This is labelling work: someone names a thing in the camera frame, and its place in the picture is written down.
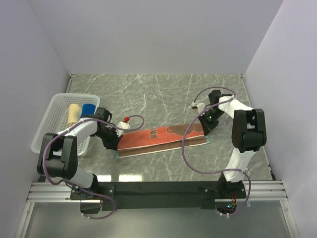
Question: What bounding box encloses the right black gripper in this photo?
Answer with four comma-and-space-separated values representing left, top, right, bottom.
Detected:
198, 109, 225, 136

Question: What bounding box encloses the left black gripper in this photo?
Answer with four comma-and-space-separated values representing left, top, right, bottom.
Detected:
94, 125, 123, 150

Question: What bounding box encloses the brown orange bear towel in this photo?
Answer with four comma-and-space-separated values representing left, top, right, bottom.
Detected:
115, 123, 209, 158

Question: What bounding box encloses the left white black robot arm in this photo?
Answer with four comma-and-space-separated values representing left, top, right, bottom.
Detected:
37, 108, 130, 200

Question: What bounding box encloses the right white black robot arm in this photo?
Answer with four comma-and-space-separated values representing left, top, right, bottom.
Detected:
197, 90, 267, 198

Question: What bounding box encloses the rolled blue towel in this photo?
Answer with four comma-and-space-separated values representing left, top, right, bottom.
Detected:
80, 104, 96, 118

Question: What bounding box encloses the rolled beige towel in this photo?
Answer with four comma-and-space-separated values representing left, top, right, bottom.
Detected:
67, 104, 82, 127

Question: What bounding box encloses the white plastic basket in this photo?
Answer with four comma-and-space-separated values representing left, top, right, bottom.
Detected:
31, 93, 100, 154

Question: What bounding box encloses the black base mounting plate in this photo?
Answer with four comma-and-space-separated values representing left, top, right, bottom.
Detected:
70, 178, 247, 211

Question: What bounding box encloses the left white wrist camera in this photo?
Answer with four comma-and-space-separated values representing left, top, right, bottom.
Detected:
116, 117, 131, 137

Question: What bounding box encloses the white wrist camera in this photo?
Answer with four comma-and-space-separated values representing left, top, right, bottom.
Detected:
192, 102, 206, 113
116, 117, 131, 137

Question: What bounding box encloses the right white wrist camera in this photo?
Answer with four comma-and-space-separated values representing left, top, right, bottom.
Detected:
192, 102, 206, 113

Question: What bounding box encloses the aluminium rail frame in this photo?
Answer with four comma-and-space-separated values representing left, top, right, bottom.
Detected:
15, 177, 298, 238

